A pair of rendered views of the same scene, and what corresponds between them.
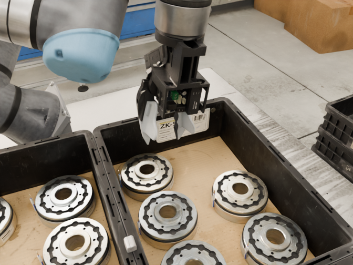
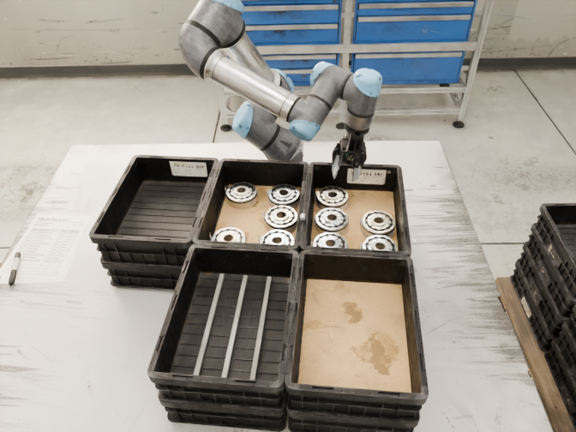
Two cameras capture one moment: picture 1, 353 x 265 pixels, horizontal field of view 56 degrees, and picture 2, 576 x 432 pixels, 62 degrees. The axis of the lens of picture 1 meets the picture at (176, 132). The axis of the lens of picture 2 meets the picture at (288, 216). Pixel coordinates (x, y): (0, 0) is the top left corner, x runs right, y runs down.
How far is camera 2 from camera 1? 0.94 m
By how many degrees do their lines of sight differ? 22
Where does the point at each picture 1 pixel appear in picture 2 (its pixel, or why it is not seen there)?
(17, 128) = (271, 150)
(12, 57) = not seen: hidden behind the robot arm
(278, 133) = (457, 209)
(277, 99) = (554, 194)
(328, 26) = not seen: outside the picture
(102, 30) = (312, 123)
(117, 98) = not seen: hidden behind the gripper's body
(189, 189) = (353, 214)
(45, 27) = (292, 117)
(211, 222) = (355, 233)
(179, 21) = (352, 122)
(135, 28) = (412, 75)
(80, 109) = (317, 147)
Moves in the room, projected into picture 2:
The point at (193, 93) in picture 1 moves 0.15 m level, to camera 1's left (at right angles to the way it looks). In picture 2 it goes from (356, 157) to (309, 143)
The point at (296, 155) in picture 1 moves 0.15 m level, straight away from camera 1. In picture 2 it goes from (458, 227) to (485, 210)
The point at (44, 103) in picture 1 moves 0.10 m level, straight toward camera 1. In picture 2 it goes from (291, 139) to (290, 155)
